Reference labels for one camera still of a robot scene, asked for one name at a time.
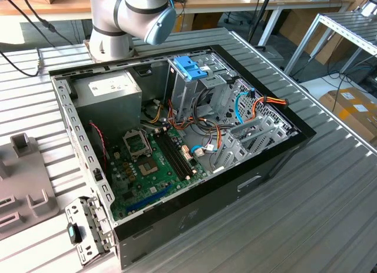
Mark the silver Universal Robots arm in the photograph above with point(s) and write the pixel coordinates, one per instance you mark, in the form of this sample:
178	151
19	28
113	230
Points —
109	19

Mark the grey metal disk bay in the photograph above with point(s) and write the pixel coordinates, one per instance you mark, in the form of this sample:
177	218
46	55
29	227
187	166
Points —
229	143

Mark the beige board connector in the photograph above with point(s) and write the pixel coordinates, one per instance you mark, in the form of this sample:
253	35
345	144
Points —
186	153

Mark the black RAM slot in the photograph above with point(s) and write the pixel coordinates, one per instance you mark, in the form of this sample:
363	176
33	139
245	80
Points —
171	158
178	153

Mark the grey metal drive cage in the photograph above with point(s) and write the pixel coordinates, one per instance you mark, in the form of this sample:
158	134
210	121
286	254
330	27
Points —
182	93

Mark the CPU socket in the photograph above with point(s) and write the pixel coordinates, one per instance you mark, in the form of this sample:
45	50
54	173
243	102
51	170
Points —
148	168

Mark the blue plastic bay latch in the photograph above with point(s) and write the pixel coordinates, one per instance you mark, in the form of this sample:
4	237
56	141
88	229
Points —
188	68

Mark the green motherboard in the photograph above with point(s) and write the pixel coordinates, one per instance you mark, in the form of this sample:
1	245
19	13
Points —
138	187

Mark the blue expansion slot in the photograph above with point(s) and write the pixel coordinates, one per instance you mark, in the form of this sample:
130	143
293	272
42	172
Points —
148	198

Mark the grey power supply unit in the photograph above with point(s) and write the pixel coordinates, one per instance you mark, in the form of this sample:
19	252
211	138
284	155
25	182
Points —
109	113

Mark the black open PC case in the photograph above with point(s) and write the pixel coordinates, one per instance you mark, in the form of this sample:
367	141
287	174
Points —
206	214

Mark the black tripod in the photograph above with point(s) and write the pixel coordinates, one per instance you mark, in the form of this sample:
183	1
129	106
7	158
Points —
259	19

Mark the black latch teal face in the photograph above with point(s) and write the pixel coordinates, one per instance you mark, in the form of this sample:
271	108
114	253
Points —
77	233

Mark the labelled cardboard box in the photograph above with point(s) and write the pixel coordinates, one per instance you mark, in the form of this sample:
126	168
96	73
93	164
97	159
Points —
347	108

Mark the grey parts rack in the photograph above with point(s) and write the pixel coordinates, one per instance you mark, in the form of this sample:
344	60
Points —
26	178

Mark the metal slat shelf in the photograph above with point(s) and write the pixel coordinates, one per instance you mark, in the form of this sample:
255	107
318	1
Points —
347	25

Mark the wooden desk white frame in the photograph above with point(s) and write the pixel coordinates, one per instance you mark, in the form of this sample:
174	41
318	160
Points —
235	3

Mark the silver slot bracket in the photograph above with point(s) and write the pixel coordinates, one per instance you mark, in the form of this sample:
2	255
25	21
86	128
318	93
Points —
75	211

